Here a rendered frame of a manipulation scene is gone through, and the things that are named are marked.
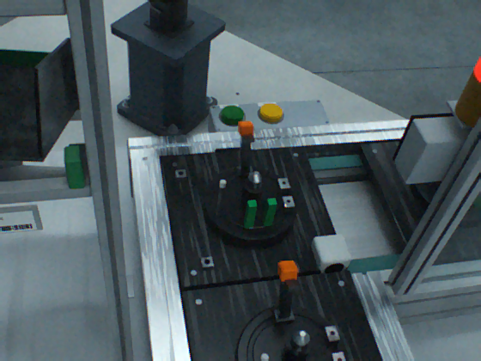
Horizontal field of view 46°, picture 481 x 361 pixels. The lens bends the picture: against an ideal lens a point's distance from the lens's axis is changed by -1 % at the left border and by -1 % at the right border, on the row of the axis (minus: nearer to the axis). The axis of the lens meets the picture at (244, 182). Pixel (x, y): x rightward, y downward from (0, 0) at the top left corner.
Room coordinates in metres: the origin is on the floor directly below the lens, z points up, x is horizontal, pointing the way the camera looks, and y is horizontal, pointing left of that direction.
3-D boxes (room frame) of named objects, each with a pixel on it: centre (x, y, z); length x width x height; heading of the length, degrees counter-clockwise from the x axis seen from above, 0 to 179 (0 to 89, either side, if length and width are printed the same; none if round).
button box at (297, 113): (0.77, -0.03, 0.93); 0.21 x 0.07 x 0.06; 109
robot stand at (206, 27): (0.85, 0.18, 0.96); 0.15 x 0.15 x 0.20; 64
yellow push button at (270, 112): (0.77, -0.03, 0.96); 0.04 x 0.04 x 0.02
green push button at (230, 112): (0.75, 0.04, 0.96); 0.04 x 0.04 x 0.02
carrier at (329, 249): (0.54, -0.01, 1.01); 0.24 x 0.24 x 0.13; 19
